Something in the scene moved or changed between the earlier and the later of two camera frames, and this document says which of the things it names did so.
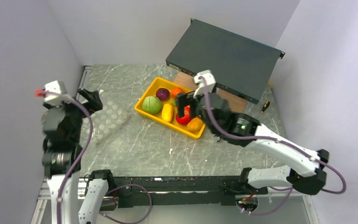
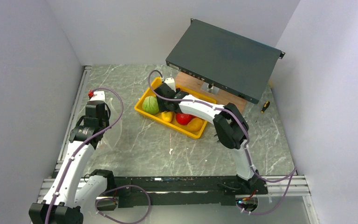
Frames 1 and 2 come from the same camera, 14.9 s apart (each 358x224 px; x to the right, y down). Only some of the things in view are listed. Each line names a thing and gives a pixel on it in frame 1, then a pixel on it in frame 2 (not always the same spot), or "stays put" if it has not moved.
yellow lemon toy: (167, 113) stays put
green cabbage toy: (151, 104) stays put
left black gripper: (93, 103) → (107, 122)
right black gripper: (182, 99) → (161, 106)
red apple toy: (186, 119) stays put
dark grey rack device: (241, 65) stays put
